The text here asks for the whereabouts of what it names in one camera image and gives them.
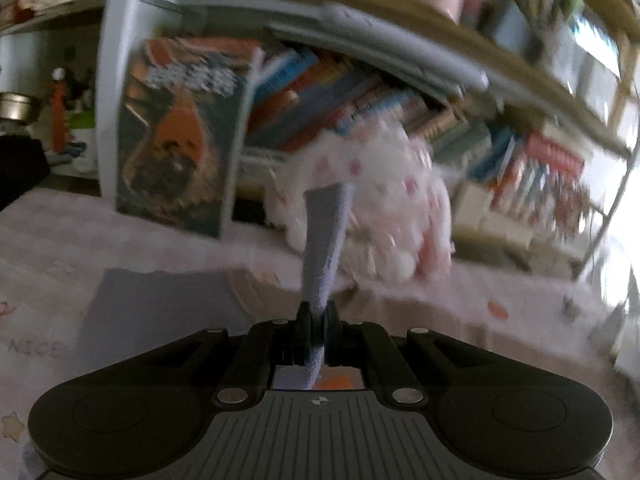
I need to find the white bookshelf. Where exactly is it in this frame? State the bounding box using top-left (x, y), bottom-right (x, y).
top-left (95, 0), bottom-right (640, 281)

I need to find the white pen box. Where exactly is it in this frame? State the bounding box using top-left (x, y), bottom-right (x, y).
top-left (452, 182), bottom-right (493, 231)

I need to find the pink and white plush toy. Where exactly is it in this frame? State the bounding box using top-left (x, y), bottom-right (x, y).
top-left (265, 125), bottom-right (453, 281)

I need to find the metal bowl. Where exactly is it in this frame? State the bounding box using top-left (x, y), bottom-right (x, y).
top-left (0, 92), bottom-right (43, 123)

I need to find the white pen cup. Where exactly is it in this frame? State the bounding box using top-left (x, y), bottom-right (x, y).
top-left (67, 110), bottom-right (98, 171)

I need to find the row of colourful books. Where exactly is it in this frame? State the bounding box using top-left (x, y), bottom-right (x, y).
top-left (245, 47), bottom-right (501, 181)

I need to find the grey-blue fleece cloth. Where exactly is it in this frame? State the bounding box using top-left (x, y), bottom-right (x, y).
top-left (75, 182), bottom-right (366, 391)

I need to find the large orange cover book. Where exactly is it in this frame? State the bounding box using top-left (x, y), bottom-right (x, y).
top-left (115, 37), bottom-right (263, 238)

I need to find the red printed box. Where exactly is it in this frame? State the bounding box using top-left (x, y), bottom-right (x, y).
top-left (520, 132), bottom-right (586, 176)

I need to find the red figurine bottle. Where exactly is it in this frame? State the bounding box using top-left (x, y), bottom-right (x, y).
top-left (50, 67), bottom-right (68, 156)

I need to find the white flat box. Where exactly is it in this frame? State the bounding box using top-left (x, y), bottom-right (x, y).
top-left (480, 210), bottom-right (536, 251)

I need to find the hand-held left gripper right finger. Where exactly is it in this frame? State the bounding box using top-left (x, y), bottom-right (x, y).
top-left (322, 305), bottom-right (496, 407)

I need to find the row of small bottles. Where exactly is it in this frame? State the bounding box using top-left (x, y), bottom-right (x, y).
top-left (500, 160), bottom-right (591, 231)

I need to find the pink checked desk mat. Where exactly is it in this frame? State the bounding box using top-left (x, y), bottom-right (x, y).
top-left (0, 187), bottom-right (640, 480)

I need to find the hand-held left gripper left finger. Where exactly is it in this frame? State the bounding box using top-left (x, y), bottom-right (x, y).
top-left (150, 302), bottom-right (313, 407)

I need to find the black bag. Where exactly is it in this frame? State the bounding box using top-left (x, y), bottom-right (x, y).
top-left (0, 135), bottom-right (51, 211)

